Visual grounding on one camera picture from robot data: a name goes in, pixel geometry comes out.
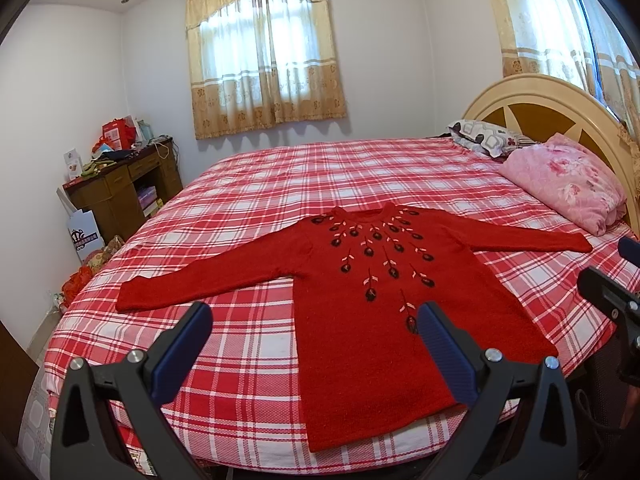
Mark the beige curtain right window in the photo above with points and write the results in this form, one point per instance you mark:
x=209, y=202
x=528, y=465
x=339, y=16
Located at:
x=572, y=40

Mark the brown wooden desk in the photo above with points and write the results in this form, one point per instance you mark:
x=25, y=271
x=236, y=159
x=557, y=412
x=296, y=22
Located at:
x=113, y=194

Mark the pink floral pillow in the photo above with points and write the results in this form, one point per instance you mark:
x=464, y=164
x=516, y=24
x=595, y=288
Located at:
x=571, y=180

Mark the beige curtain centre window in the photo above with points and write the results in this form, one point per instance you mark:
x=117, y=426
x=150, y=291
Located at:
x=258, y=64

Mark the clothes pile on desk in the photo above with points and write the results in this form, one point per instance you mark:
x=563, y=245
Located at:
x=107, y=159

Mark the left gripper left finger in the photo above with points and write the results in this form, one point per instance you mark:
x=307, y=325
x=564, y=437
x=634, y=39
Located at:
x=86, y=441

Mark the red white plaid bedsheet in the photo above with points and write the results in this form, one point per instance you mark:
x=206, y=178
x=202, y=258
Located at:
x=240, y=405

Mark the red items on floor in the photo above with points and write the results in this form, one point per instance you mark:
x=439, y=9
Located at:
x=81, y=278

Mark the white card on desk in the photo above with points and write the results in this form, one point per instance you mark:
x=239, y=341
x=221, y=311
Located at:
x=73, y=163

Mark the grey patterned pillow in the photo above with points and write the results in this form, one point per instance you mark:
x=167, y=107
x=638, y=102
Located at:
x=488, y=139

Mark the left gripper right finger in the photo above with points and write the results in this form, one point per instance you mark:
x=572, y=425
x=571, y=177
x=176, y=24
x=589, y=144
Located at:
x=519, y=421

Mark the cream wooden headboard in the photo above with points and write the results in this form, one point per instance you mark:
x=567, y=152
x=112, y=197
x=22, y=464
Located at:
x=540, y=106

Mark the beige curtain window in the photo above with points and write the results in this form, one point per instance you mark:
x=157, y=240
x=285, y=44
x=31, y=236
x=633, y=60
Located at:
x=258, y=64
x=572, y=40

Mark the white paper shopping bag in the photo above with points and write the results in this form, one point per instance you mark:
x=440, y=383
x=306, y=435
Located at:
x=82, y=227

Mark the red knitted embroidered sweater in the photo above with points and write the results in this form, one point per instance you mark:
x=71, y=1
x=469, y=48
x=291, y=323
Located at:
x=359, y=279

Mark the red gift box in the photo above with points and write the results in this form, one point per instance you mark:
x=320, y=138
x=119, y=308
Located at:
x=118, y=135

